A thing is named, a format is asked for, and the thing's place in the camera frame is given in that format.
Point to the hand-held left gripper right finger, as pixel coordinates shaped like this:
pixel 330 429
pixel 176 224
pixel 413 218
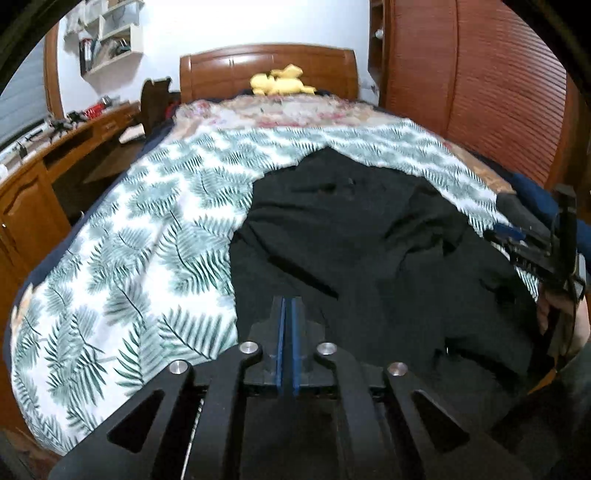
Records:
pixel 295 341

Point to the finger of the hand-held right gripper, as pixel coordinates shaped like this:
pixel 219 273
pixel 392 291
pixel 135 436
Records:
pixel 508 232
pixel 531 261

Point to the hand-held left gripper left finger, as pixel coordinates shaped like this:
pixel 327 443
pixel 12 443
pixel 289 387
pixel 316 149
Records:
pixel 278 341

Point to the black buttoned coat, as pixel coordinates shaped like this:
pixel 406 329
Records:
pixel 369 240

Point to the person's right hand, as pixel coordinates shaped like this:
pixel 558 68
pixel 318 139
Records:
pixel 544 316

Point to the dark grey rolled cloth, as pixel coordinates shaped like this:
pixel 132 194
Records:
pixel 521 210

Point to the navy folded cloth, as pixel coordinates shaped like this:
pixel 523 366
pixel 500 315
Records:
pixel 531 194

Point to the wooden louvered wardrobe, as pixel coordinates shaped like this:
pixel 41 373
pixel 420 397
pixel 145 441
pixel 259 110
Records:
pixel 485 92

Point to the leaf print bed sheet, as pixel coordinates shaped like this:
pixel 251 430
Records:
pixel 138 240

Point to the floral quilt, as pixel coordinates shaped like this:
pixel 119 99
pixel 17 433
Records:
pixel 286 113

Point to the yellow plush toy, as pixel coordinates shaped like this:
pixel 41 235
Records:
pixel 281 85

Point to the dark wooden chair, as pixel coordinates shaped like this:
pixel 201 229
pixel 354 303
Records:
pixel 154 101

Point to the wooden bed headboard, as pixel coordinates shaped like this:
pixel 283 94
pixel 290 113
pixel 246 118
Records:
pixel 217 74

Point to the wooden desk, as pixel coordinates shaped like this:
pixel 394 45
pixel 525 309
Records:
pixel 27 203

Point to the red desk item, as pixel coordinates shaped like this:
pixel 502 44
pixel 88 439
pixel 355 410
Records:
pixel 97 110

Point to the black desk figure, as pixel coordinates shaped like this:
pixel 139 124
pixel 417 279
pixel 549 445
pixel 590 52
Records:
pixel 69 119

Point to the grey window blind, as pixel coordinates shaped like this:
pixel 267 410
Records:
pixel 27 106

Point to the white wall shelf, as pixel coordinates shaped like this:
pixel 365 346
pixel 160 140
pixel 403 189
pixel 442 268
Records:
pixel 136 41

